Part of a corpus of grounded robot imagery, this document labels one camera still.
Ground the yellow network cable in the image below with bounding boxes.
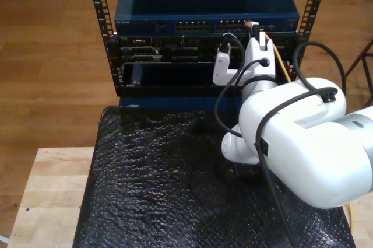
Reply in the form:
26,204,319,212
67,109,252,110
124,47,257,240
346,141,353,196
244,19,355,233

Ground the black rack server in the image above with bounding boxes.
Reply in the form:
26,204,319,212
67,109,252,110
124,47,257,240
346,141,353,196
115,34,297,64

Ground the black rack drawer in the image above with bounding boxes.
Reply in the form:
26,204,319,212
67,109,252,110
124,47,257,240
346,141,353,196
118,61,292,97

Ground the blue base box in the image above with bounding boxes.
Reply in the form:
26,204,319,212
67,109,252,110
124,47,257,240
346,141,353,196
118,95,244,112

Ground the black bubble wrap mat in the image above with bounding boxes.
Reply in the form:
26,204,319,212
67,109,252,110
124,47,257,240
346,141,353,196
72,105,357,248

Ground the black gripper plug cable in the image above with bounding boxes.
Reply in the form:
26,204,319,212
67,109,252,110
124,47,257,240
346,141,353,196
224,59,270,91

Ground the black camera cable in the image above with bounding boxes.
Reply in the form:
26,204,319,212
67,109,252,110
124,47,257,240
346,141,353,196
214,32,348,248

